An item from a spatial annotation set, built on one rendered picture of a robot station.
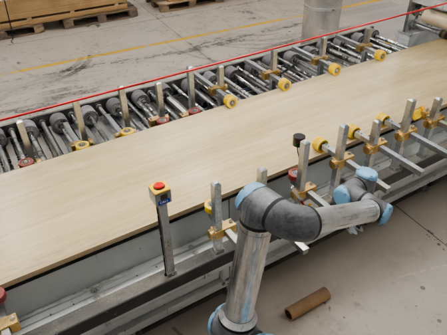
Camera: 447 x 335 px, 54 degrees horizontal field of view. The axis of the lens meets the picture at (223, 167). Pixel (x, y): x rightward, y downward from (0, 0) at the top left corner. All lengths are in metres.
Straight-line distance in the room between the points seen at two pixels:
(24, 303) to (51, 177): 0.68
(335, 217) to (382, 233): 1.97
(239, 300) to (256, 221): 0.36
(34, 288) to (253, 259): 1.07
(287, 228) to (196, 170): 1.13
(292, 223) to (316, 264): 1.81
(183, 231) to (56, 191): 0.68
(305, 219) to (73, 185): 1.42
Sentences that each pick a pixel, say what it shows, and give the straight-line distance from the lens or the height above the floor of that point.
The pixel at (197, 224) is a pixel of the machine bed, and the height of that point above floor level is 0.72.
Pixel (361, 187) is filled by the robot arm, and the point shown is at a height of 1.17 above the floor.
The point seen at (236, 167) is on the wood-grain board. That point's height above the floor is 0.90.
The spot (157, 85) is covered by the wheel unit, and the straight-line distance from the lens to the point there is 2.85.
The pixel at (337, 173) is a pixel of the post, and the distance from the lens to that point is 2.44.
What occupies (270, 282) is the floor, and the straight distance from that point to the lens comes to 3.00.
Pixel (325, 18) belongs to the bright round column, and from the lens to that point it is 6.04.
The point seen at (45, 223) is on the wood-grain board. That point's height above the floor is 0.90.
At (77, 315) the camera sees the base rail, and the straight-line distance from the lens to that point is 2.10.
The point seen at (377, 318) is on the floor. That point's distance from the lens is 2.96.
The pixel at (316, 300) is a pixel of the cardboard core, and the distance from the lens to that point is 2.86.
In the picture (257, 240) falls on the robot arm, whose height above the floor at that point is 1.28.
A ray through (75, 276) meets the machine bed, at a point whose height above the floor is 0.72.
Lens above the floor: 2.33
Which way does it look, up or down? 37 degrees down
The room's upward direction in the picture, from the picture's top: 1 degrees counter-clockwise
